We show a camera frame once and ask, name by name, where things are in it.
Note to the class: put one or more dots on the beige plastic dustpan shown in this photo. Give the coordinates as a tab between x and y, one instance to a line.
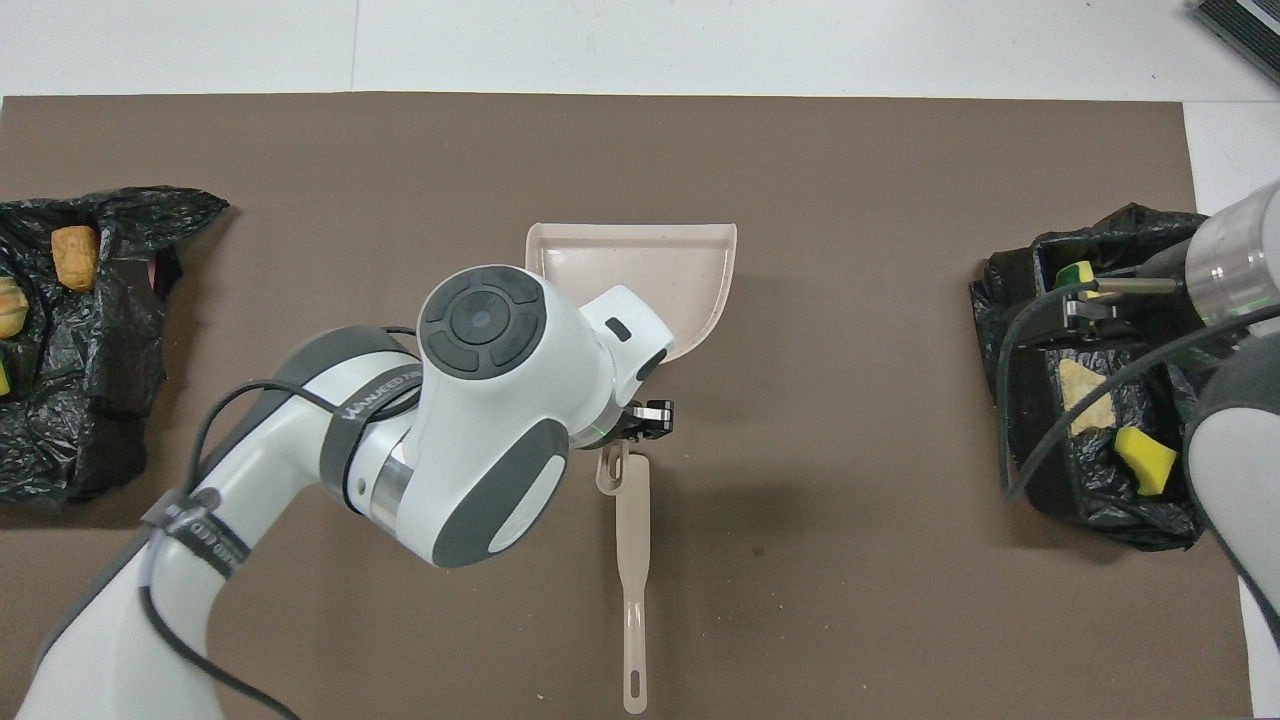
640	270

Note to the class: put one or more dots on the crumpled black trash bag bin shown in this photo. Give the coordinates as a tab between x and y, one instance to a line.
80	400

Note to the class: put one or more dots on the beige hand brush black bristles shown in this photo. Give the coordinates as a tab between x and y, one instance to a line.
634	600

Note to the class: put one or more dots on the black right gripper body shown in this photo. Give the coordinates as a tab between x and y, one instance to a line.
1085	310

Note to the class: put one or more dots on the dark grey ribbed panel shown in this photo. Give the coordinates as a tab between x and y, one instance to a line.
1245	30

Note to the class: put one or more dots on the pink plastic bin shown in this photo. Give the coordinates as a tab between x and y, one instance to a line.
152	268

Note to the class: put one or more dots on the brown table mat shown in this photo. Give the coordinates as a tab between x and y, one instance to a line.
800	150

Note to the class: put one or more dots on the yellow green sponge piece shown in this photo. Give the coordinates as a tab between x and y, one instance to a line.
1075	273

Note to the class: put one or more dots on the brown toy bread bun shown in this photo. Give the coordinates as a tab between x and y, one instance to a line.
75	256

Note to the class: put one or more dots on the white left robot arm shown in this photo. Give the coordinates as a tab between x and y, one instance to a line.
480	400

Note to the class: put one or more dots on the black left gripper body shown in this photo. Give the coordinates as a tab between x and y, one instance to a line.
618	428

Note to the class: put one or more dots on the open black trash bag bin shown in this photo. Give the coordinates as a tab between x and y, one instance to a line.
1100	480

